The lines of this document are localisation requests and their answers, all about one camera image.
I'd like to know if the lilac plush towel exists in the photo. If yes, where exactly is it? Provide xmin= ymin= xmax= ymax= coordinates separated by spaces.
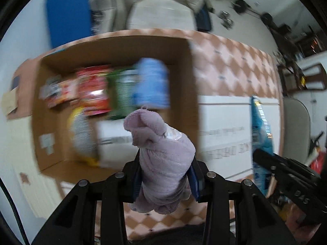
xmin=124 ymin=109 xmax=196 ymax=215

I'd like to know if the blue slim snack packet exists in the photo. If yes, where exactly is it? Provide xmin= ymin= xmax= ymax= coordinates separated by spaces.
xmin=251 ymin=96 xmax=273 ymax=196

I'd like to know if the yellow silver sponge pack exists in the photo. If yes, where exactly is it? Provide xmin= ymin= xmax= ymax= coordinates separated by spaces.
xmin=67 ymin=107 xmax=99 ymax=167

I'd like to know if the light blue tissue pack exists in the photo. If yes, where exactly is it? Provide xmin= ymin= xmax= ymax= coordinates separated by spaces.
xmin=133 ymin=58 xmax=170 ymax=109

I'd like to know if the green snack bag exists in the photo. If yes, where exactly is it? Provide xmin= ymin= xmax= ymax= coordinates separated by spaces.
xmin=106 ymin=66 xmax=138 ymax=120

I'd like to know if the red floral snack bag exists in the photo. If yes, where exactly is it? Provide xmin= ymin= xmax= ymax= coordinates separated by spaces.
xmin=76 ymin=65 xmax=112 ymax=116

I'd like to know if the orange red snack bag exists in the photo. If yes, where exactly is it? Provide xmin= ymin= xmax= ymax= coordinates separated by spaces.
xmin=39 ymin=75 xmax=79 ymax=108

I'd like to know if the grey round stool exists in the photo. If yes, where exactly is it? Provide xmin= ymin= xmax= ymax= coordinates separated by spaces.
xmin=283 ymin=97 xmax=310 ymax=164

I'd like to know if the brown cardboard box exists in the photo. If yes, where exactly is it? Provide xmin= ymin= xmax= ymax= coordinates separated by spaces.
xmin=30 ymin=35 xmax=200 ymax=177

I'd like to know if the wooden chair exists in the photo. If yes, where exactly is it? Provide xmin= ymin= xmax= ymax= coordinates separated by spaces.
xmin=277 ymin=62 xmax=326 ymax=96

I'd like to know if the checkered pink tablecloth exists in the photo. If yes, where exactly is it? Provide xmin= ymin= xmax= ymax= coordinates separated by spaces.
xmin=6 ymin=28 xmax=286 ymax=240

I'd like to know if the steel dumbbell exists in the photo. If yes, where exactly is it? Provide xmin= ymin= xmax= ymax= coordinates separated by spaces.
xmin=218 ymin=11 xmax=233 ymax=29

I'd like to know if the dark blue bag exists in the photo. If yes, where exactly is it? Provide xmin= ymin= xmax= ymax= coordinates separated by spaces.
xmin=195 ymin=3 xmax=212 ymax=33

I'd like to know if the beige cushioned chair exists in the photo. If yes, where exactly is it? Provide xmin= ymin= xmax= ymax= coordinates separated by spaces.
xmin=126 ymin=0 xmax=196 ymax=30

